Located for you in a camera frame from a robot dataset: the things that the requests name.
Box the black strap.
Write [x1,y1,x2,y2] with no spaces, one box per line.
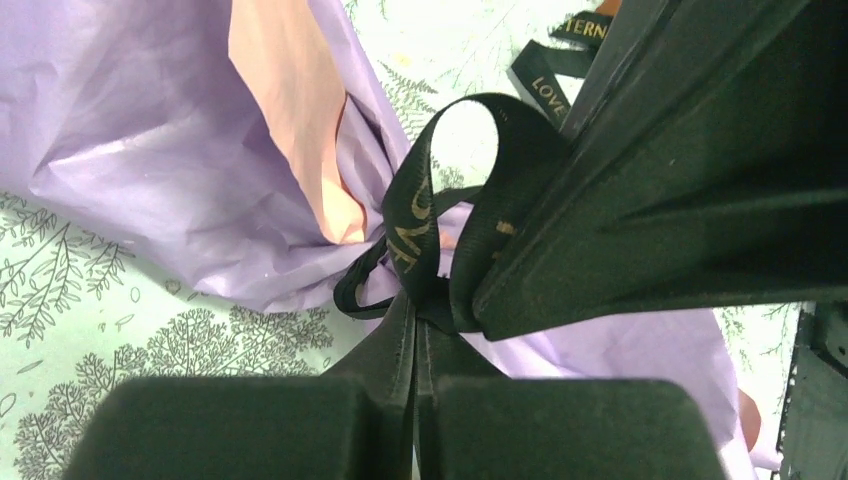
[332,9,614,336]

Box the floral patterned table mat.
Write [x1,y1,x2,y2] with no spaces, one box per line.
[0,0,806,480]

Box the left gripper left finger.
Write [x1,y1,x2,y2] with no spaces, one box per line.
[65,295,415,479]

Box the black mounting base rail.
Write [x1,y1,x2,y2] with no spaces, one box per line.
[773,302,847,480]

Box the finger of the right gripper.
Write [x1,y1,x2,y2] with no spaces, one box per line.
[559,0,684,144]
[473,1,847,340]

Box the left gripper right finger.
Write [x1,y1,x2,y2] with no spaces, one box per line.
[415,324,724,480]

